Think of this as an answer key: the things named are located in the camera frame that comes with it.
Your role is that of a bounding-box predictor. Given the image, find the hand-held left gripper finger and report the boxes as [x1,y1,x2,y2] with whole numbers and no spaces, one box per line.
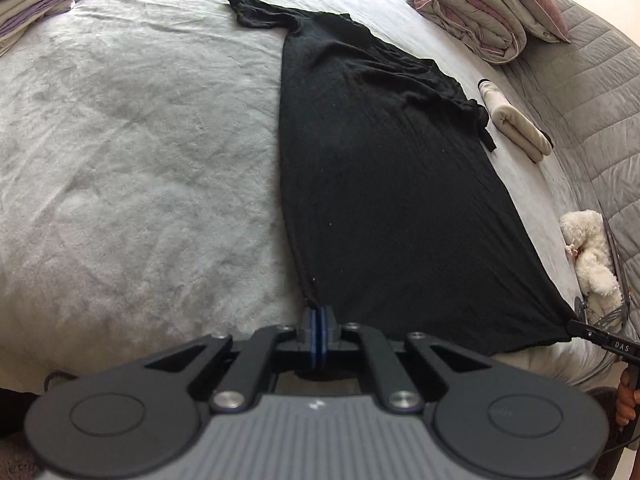
[142,307,321,414]
[320,306,495,414]

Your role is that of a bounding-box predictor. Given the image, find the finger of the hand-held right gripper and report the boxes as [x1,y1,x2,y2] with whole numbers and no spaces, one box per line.
[566,319,603,345]

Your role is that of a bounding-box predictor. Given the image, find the black dress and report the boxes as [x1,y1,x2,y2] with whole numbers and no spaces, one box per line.
[227,0,576,356]

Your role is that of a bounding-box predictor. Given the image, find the person's right hand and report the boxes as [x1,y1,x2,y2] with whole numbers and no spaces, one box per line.
[616,366,640,427]

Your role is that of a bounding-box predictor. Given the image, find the white plush toy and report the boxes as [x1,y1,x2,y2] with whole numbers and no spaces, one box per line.
[559,209,624,313]

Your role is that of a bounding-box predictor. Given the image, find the folded beige garment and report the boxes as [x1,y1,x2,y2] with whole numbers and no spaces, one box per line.
[477,78,554,163]

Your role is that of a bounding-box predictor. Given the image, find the grey quilted bedspread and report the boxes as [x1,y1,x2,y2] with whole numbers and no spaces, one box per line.
[500,0,640,313]

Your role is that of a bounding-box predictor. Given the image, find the light grey plush bed blanket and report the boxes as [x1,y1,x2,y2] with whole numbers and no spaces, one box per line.
[0,0,623,393]

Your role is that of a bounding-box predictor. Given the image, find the grey pink pillow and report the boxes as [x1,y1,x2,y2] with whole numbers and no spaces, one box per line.
[487,0,572,45]

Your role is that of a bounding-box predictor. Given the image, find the folded grey pink duvet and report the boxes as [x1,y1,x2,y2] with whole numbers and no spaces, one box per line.
[404,0,530,66]

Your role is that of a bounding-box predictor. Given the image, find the folded white lilac sheets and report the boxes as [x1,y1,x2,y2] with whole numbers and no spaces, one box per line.
[0,0,87,57]

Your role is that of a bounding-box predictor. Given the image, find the thin metal wire frame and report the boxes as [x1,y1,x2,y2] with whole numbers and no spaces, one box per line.
[574,294,629,333]

